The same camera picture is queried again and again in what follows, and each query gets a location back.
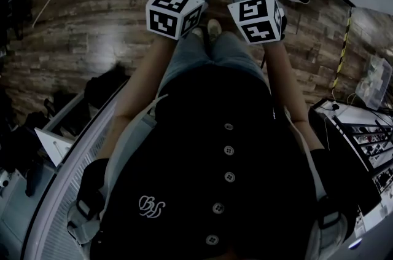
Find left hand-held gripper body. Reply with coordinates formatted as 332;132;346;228
146;0;210;41

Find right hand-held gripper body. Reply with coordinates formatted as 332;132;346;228
227;0;288;45

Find person's right forearm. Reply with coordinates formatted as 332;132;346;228
262;40;309;124

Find person's left forearm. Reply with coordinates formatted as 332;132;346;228
115;34;179;124

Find blue jeans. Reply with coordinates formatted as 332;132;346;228
156;31;271;93

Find black office chair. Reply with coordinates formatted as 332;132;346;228
84;63;131;112

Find yellow black floor tape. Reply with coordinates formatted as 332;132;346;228
331;8;352;90

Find black buttoned shirt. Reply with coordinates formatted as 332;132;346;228
81;63;360;260

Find clear plastic box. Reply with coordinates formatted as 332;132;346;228
354;54;393;111

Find black metal rack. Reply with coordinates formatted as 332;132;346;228
331;114;393;192

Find grey harness strap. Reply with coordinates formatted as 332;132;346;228
285;111;349;260
66;94;169;246

